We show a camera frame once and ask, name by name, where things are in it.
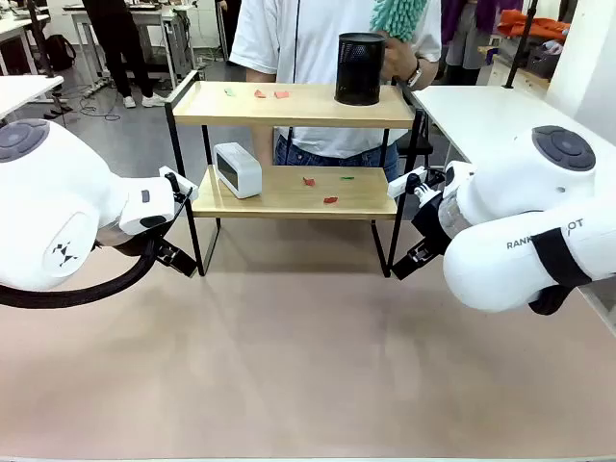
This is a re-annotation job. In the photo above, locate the grey background desk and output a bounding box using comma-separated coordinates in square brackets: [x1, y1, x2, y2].
[62, 2, 196, 92]

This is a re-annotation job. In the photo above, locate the white background desk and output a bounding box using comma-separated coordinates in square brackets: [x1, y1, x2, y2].
[0, 12, 52, 54]

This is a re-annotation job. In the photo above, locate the bystander in dark clothes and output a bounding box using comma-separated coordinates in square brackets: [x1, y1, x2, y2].
[215, 0, 242, 64]

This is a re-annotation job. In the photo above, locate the black tripod stand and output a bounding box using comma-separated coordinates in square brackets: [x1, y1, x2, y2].
[26, 0, 73, 119]

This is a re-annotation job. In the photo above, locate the grey storage basket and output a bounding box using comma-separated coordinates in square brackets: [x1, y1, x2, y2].
[526, 40, 564, 81]

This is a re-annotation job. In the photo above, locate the person's left hand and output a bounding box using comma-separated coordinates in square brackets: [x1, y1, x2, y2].
[383, 36, 421, 84]

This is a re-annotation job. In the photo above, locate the two-tier wooden metal shelf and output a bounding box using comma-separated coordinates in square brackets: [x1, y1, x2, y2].
[164, 70, 424, 279]

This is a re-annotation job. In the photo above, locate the wooden workbench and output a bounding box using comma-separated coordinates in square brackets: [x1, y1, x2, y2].
[478, 45, 552, 92]

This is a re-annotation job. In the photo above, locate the white side table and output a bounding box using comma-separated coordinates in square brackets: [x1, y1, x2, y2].
[0, 74, 65, 120]

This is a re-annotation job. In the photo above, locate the person in white t-shirt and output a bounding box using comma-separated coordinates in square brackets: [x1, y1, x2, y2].
[229, 0, 443, 182]

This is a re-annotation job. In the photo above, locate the black braided cable sleeve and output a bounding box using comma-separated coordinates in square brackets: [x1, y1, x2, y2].
[0, 235, 163, 310]

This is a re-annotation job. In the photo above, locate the person's left forearm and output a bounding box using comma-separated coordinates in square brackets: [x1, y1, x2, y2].
[416, 50, 442, 91]

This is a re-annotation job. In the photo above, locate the teal chenille duster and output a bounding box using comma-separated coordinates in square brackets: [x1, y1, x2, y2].
[369, 0, 429, 43]

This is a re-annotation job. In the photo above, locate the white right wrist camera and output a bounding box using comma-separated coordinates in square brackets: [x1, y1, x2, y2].
[387, 166, 442, 203]

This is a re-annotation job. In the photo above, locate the black mesh pen holder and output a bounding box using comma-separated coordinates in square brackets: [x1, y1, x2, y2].
[334, 32, 388, 107]

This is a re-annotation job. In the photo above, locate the person's right forearm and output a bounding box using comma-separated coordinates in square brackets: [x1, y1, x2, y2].
[244, 65, 279, 167]

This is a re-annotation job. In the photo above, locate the black stand pole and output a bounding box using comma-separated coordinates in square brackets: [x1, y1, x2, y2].
[501, 0, 540, 91]

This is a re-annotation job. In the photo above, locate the white digital clock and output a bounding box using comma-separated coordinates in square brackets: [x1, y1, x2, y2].
[213, 141, 264, 200]

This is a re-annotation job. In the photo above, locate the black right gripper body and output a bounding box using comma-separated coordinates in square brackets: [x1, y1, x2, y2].
[411, 192, 457, 257]

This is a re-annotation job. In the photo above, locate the large white table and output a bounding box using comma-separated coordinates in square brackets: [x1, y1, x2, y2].
[411, 84, 610, 167]

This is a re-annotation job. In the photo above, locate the white board panel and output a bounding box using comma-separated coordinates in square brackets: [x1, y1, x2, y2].
[546, 0, 616, 134]

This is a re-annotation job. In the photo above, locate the bystander in black clothes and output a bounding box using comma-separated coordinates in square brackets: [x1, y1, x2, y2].
[80, 0, 167, 110]

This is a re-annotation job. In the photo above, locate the black backpack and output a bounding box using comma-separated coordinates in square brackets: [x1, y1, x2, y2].
[45, 33, 78, 72]

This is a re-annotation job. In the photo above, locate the bystander in purple shirt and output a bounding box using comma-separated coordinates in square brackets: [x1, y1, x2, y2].
[441, 0, 524, 87]

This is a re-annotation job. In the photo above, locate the orange cloth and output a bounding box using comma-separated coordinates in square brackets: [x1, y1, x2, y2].
[497, 9, 572, 42]

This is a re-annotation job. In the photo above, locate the black strap on arm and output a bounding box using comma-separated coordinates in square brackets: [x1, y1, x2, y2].
[527, 223, 594, 317]

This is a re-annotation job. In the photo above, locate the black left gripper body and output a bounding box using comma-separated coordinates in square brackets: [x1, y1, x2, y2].
[98, 218, 182, 265]

